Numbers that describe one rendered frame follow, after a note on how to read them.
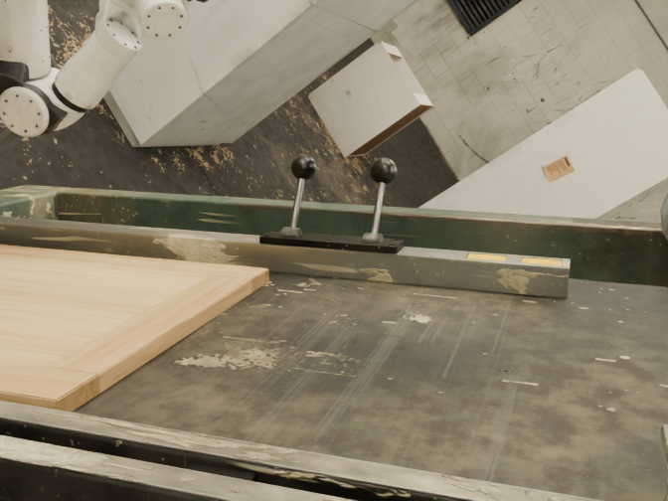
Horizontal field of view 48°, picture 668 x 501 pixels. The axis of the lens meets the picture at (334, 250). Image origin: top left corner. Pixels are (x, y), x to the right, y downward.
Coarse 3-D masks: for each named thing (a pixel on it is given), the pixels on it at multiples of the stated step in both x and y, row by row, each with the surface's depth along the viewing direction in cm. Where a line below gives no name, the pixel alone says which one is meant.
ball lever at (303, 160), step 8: (296, 160) 108; (304, 160) 108; (312, 160) 108; (296, 168) 108; (304, 168) 107; (312, 168) 108; (296, 176) 108; (304, 176) 108; (312, 176) 109; (296, 192) 108; (296, 200) 107; (296, 208) 107; (296, 216) 107; (296, 224) 107; (288, 232) 106; (296, 232) 105
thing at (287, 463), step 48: (0, 432) 46; (48, 432) 45; (96, 432) 44; (144, 432) 44; (192, 432) 44; (0, 480) 41; (48, 480) 40; (96, 480) 39; (144, 480) 39; (192, 480) 39; (240, 480) 39; (288, 480) 40; (336, 480) 39; (384, 480) 39; (432, 480) 39; (480, 480) 39
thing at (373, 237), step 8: (376, 160) 105; (384, 160) 104; (376, 168) 104; (384, 168) 104; (392, 168) 104; (376, 176) 104; (384, 176) 104; (392, 176) 104; (384, 184) 105; (376, 200) 104; (376, 208) 104; (376, 216) 103; (376, 224) 103; (376, 232) 103; (368, 240) 102; (376, 240) 102
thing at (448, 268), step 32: (0, 224) 119; (32, 224) 118; (64, 224) 119; (96, 224) 119; (160, 256) 111; (192, 256) 110; (224, 256) 108; (256, 256) 106; (288, 256) 105; (320, 256) 103; (352, 256) 102; (384, 256) 100; (416, 256) 99; (448, 256) 98; (512, 256) 99; (480, 288) 97; (512, 288) 96; (544, 288) 95
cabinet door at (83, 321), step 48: (0, 288) 92; (48, 288) 92; (96, 288) 92; (144, 288) 92; (192, 288) 91; (240, 288) 92; (0, 336) 76; (48, 336) 76; (96, 336) 76; (144, 336) 75; (0, 384) 63; (48, 384) 63; (96, 384) 65
